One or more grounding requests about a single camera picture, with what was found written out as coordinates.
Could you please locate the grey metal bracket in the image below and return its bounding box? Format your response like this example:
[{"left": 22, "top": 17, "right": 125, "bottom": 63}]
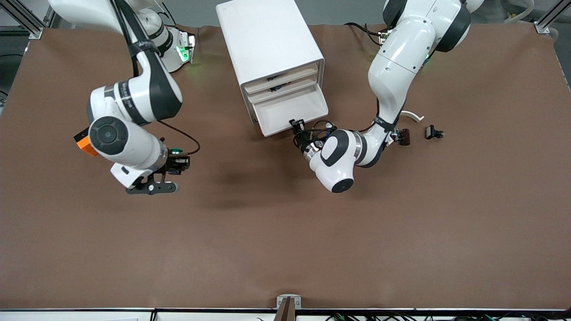
[{"left": 277, "top": 294, "right": 302, "bottom": 309}]

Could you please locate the orange box with black base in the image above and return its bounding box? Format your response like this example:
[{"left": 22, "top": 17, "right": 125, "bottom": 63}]
[{"left": 73, "top": 127, "right": 98, "bottom": 156}]

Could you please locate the brown post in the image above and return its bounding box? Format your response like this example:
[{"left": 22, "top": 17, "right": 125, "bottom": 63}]
[{"left": 273, "top": 298, "right": 297, "bottom": 321}]

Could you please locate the brown table mat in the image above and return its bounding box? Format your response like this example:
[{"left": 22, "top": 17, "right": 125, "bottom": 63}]
[{"left": 0, "top": 23, "right": 571, "bottom": 310}]

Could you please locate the aluminium frame profile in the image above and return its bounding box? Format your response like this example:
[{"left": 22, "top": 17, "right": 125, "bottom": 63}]
[
  {"left": 534, "top": 0, "right": 571, "bottom": 35},
  {"left": 0, "top": 0, "right": 56, "bottom": 38}
]

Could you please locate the black arm base cable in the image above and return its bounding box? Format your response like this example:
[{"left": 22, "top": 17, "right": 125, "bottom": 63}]
[{"left": 343, "top": 21, "right": 389, "bottom": 45}]

